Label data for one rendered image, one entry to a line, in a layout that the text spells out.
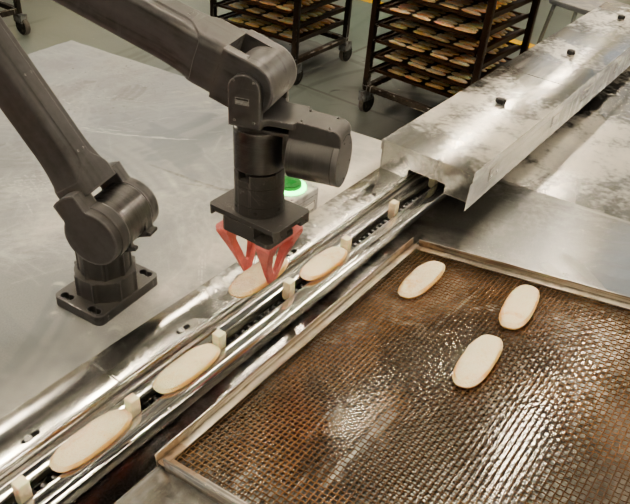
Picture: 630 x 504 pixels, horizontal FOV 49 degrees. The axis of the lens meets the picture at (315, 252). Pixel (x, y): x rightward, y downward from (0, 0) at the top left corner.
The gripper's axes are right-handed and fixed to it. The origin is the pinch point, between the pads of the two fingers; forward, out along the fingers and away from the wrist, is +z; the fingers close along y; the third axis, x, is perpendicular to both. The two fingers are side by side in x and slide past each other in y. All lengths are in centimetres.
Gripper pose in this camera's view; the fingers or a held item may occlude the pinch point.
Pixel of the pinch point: (259, 269)
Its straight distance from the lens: 86.1
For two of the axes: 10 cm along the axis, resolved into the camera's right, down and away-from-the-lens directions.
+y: -8.1, -3.7, 4.6
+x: -5.9, 4.4, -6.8
